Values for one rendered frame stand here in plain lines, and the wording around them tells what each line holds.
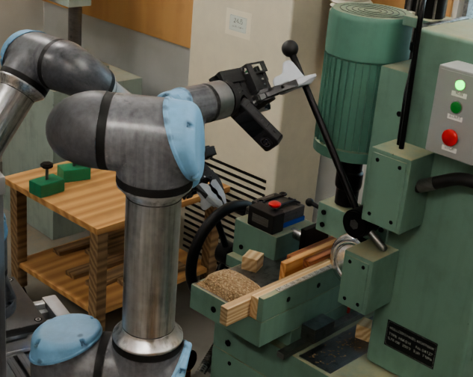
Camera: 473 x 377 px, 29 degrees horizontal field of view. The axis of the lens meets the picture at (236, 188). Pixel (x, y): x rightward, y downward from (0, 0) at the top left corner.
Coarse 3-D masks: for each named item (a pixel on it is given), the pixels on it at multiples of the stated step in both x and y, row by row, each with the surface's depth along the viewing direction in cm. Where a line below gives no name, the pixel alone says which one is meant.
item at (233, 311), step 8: (320, 264) 202; (296, 272) 197; (280, 280) 193; (264, 288) 189; (248, 296) 185; (224, 304) 182; (232, 304) 182; (240, 304) 182; (248, 304) 185; (224, 312) 181; (232, 312) 181; (240, 312) 183; (248, 312) 185; (224, 320) 181; (232, 320) 182
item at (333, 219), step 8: (328, 200) 202; (320, 208) 202; (328, 208) 200; (336, 208) 199; (344, 208) 199; (320, 216) 202; (328, 216) 201; (336, 216) 199; (320, 224) 202; (328, 224) 201; (336, 224) 200; (328, 232) 202; (336, 232) 200; (344, 232) 198
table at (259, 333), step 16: (240, 256) 218; (240, 272) 203; (256, 272) 204; (272, 272) 205; (192, 288) 197; (336, 288) 201; (192, 304) 198; (208, 304) 194; (304, 304) 194; (320, 304) 198; (336, 304) 204; (240, 320) 188; (256, 320) 185; (272, 320) 186; (288, 320) 191; (304, 320) 196; (240, 336) 189; (256, 336) 186; (272, 336) 188
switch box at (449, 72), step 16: (448, 64) 157; (464, 64) 158; (448, 80) 156; (464, 80) 154; (448, 96) 157; (432, 112) 160; (448, 112) 158; (464, 112) 156; (432, 128) 161; (448, 128) 158; (464, 128) 156; (432, 144) 162; (464, 144) 157; (464, 160) 158
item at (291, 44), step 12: (288, 48) 182; (312, 96) 182; (312, 108) 182; (324, 132) 182; (336, 156) 181; (336, 168) 181; (348, 192) 181; (348, 216) 180; (360, 216) 178; (348, 228) 180; (360, 228) 178; (372, 228) 179; (372, 240) 179
